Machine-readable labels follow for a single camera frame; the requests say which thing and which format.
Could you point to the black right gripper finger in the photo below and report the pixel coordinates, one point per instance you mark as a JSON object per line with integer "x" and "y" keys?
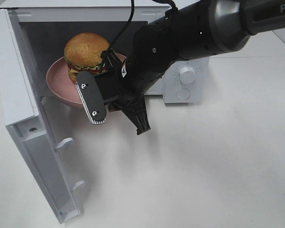
{"x": 110, "y": 60}
{"x": 140, "y": 120}

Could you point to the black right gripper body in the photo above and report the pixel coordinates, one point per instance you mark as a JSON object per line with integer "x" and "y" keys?
{"x": 132, "y": 82}

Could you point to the burger with lettuce and cheese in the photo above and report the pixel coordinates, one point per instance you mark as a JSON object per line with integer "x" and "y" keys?
{"x": 83, "y": 53}

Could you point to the round white door-release button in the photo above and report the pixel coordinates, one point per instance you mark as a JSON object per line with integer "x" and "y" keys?
{"x": 183, "y": 94}

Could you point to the pink round plate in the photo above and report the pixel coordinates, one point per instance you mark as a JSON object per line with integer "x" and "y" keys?
{"x": 65, "y": 90}

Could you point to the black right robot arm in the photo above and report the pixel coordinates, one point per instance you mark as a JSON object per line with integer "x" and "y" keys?
{"x": 202, "y": 29}

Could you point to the lower white microwave knob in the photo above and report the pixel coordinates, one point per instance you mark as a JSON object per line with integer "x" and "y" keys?
{"x": 187, "y": 75}

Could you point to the white microwave oven body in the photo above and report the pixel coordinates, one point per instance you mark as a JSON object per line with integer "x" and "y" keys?
{"x": 33, "y": 34}

